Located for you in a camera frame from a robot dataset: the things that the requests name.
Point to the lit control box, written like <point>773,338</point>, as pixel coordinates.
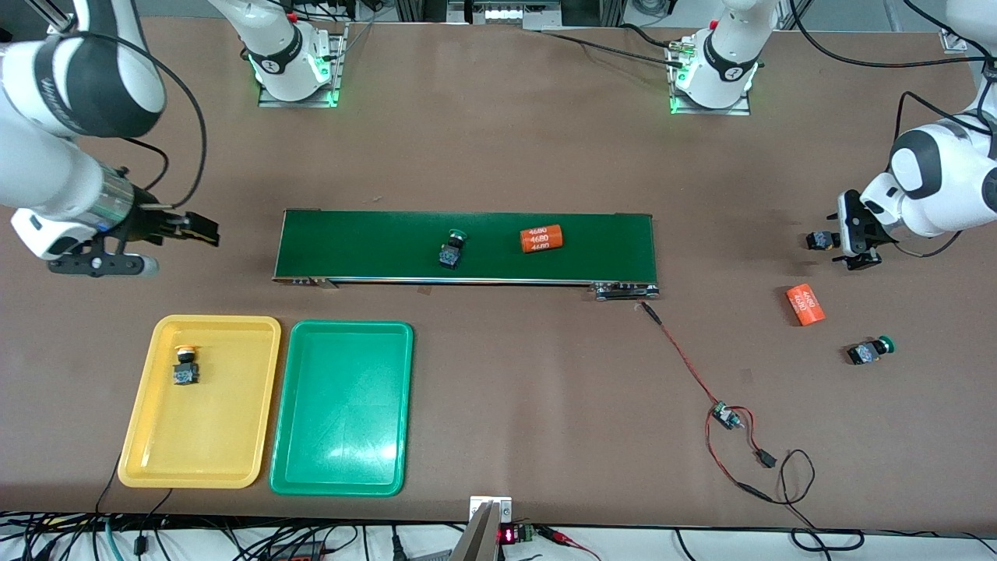
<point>502,14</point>

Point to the metal bracket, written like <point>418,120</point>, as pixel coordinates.
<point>491,508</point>

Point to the orange cylinder printed 4680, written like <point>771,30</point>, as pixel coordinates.
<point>541,239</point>
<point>805,305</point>

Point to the aluminium profile post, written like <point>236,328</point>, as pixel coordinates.
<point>58,22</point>
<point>954,43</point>

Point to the yellow push button switch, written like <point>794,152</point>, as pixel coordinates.
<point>819,241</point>
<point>185,370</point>

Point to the small motor controller board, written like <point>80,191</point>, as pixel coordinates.
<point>726,416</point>

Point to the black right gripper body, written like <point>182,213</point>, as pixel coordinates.
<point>149,224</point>

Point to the green push button switch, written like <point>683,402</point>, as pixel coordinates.
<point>866,352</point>
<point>452,253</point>

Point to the red clip lead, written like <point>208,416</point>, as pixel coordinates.
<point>557,534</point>

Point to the green conveyor belt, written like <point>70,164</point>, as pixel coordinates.
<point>374,245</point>

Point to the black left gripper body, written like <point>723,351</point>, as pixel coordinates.
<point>874,231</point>

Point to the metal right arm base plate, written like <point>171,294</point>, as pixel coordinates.
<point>300,103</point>

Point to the green plastic tray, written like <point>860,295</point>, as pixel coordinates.
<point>343,409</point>

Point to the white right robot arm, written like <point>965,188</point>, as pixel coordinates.
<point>47,164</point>

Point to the yellow plastic tray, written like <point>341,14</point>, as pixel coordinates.
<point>226,421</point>

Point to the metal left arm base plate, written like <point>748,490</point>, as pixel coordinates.
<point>713,111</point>

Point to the red digit display module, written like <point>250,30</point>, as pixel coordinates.
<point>510,534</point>

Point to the aluminium frame rack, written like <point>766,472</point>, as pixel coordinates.
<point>615,12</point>

